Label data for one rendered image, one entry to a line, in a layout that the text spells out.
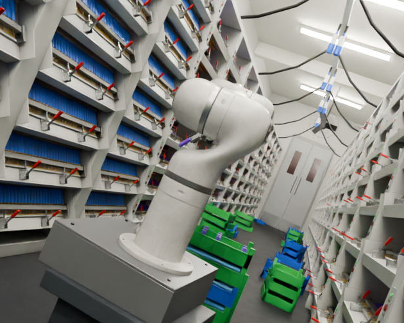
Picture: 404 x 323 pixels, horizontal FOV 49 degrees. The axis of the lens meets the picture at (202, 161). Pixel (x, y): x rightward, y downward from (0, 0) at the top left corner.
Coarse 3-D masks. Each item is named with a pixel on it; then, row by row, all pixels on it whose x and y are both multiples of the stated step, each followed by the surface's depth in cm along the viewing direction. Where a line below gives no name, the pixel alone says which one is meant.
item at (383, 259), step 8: (368, 240) 171; (368, 248) 171; (376, 248) 170; (384, 248) 170; (392, 248) 169; (400, 248) 169; (368, 256) 159; (376, 256) 155; (384, 256) 154; (392, 256) 155; (400, 256) 113; (368, 264) 157; (376, 264) 141; (384, 264) 136; (392, 264) 129; (376, 272) 139; (384, 272) 127; (392, 272) 117; (384, 280) 126; (392, 280) 116
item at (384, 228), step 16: (400, 160) 176; (400, 176) 172; (400, 192) 171; (384, 224) 171; (400, 224) 170; (384, 240) 170; (400, 240) 169; (368, 272) 170; (368, 288) 170; (384, 288) 169; (336, 320) 171
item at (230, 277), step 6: (204, 258) 169; (210, 264) 169; (216, 264) 169; (222, 270) 169; (228, 270) 168; (240, 270) 168; (246, 270) 168; (216, 276) 169; (222, 276) 169; (228, 276) 168; (234, 276) 168; (240, 276) 168; (228, 282) 168; (234, 282) 168; (240, 282) 168
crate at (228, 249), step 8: (200, 232) 190; (208, 232) 189; (192, 240) 170; (200, 240) 170; (208, 240) 170; (216, 240) 169; (224, 240) 189; (232, 240) 188; (200, 248) 170; (208, 248) 170; (216, 248) 169; (224, 248) 169; (232, 248) 169; (240, 248) 188; (248, 248) 186; (224, 256) 169; (232, 256) 169; (240, 256) 168; (248, 256) 168; (240, 264) 168; (248, 264) 168
